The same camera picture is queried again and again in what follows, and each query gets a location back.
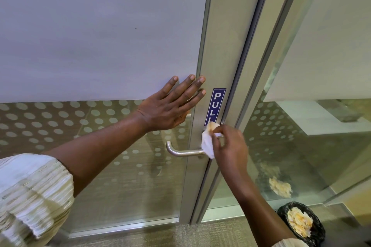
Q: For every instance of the person's right hand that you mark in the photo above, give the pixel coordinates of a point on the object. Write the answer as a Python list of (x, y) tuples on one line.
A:
[(232, 154)]

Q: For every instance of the person's left hand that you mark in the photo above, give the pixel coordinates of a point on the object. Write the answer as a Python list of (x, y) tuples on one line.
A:
[(165, 110)]

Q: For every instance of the white tissue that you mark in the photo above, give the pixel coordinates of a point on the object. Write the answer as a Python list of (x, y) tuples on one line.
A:
[(207, 142)]

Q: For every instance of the person's left forearm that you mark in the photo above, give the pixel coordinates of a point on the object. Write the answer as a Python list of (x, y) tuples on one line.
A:
[(98, 151)]

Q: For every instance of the person's right forearm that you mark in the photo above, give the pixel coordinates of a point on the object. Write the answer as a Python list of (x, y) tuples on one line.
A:
[(258, 212)]

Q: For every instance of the blue PULL sign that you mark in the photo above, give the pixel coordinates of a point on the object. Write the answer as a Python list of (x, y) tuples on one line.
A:
[(216, 105)]

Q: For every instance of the frosted glass door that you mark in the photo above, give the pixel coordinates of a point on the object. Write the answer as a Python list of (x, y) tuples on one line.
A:
[(87, 24)]

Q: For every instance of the black trash bin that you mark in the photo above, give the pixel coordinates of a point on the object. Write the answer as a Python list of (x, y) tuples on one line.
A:
[(319, 226)]

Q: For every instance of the frosted glass partition panel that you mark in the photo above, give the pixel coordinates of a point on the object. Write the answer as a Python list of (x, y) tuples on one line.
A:
[(333, 38)]

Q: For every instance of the white striped left sleeve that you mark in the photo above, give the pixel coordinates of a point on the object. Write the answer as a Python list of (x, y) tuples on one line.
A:
[(32, 194)]

